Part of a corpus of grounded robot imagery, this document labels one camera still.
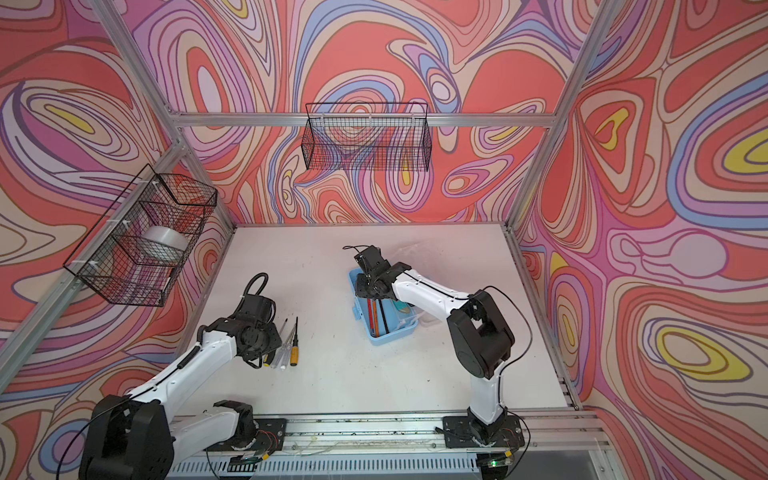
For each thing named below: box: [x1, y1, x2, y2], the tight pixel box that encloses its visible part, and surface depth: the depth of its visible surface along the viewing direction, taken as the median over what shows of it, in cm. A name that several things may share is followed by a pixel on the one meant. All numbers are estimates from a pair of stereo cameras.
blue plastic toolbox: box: [348, 267, 419, 346], surface depth 93 cm
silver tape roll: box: [141, 226, 188, 265], surface depth 74 cm
